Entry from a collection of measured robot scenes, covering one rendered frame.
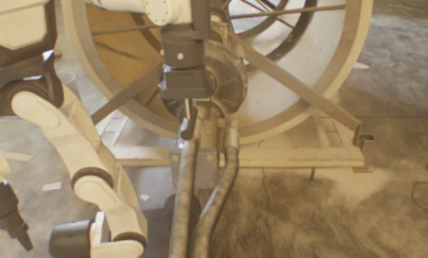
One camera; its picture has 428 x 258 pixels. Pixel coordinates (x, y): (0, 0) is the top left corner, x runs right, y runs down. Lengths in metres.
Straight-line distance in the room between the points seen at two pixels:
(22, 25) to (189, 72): 0.48
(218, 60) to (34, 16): 0.51
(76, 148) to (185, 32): 0.63
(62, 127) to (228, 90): 0.51
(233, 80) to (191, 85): 0.34
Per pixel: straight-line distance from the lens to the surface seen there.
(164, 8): 0.60
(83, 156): 1.14
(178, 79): 0.69
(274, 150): 1.98
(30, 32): 0.97
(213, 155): 0.82
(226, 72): 1.00
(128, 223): 1.35
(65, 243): 1.46
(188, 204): 0.68
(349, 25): 1.92
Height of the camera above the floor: 1.39
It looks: 31 degrees down
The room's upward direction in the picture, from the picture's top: 2 degrees counter-clockwise
